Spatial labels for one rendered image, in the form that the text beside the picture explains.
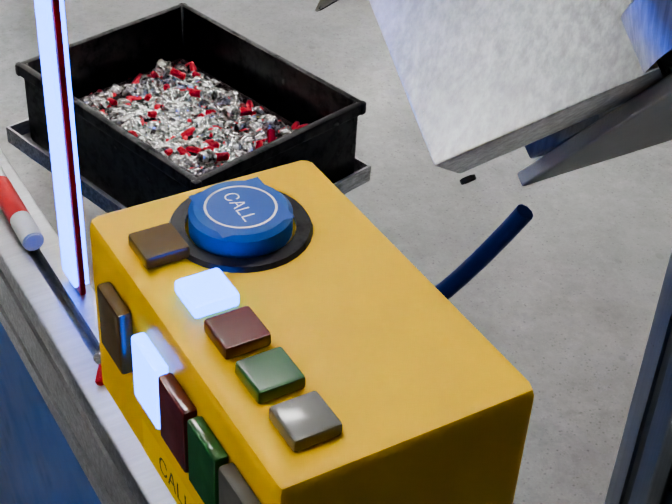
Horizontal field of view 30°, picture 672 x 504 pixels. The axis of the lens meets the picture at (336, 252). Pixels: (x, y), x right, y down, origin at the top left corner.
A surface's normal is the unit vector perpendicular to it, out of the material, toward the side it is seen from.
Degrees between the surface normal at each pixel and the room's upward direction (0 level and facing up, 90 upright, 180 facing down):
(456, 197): 0
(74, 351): 0
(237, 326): 0
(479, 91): 55
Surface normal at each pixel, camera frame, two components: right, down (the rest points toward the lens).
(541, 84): -0.31, -0.01
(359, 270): 0.05, -0.79
